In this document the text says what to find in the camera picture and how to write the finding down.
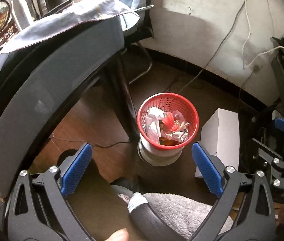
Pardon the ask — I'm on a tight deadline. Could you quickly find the grey slipper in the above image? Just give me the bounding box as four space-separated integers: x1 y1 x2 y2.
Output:
110 178 135 204

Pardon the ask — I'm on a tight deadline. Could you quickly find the white cardboard box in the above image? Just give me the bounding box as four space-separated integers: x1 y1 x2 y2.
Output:
194 108 240 194

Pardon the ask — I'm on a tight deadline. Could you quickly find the red mesh waste basket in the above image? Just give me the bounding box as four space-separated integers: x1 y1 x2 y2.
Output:
137 93 199 153

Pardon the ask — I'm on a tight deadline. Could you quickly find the round grey table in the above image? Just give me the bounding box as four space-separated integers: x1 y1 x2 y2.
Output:
0 17 142 206

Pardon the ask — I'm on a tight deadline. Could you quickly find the white cable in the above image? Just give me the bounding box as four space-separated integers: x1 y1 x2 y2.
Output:
241 0 284 69

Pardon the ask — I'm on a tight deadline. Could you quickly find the person's left hand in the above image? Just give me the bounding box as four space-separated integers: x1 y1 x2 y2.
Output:
107 228 130 241

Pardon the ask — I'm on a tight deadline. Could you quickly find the grey cable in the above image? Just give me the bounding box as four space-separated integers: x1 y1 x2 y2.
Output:
179 0 254 93

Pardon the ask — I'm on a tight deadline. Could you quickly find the black mesh pad white label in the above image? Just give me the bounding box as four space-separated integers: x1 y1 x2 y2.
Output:
128 193 182 241

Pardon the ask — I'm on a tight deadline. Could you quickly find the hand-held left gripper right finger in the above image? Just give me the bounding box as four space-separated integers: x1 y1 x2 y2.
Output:
191 141 278 241

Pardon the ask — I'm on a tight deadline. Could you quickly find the black floor cable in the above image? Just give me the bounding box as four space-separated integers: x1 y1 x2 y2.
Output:
94 141 138 149

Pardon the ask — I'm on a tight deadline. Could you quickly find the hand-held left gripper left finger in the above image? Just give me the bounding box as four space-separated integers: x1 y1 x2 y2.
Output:
7 143 100 241

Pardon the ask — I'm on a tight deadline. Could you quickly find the black chair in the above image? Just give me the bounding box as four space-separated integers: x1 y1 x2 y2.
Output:
117 0 155 84

